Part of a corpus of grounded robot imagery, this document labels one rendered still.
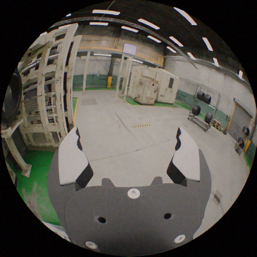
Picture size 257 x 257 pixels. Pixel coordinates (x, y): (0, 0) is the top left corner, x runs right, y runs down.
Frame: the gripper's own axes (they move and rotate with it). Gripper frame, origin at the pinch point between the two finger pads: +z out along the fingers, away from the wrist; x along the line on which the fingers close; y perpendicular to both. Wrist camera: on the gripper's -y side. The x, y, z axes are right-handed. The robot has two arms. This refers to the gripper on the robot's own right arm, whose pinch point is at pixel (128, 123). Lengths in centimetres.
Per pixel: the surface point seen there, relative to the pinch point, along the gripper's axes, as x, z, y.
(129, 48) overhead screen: 8, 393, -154
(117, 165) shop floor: -13, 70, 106
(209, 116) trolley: 356, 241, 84
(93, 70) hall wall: -330, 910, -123
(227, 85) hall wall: 935, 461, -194
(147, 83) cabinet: 96, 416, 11
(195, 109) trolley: 323, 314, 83
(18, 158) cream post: -159, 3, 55
